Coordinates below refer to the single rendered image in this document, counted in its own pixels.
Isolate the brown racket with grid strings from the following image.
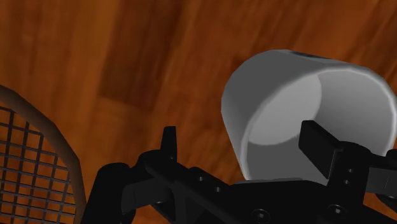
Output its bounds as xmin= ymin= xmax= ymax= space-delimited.
xmin=0 ymin=85 xmax=87 ymax=224

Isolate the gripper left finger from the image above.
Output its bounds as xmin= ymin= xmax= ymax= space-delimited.
xmin=81 ymin=125 xmax=241 ymax=224

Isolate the white cup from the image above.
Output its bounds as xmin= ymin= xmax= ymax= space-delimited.
xmin=220 ymin=49 xmax=397 ymax=186

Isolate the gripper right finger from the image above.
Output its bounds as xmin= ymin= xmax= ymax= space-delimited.
xmin=298 ymin=120 xmax=397 ymax=218

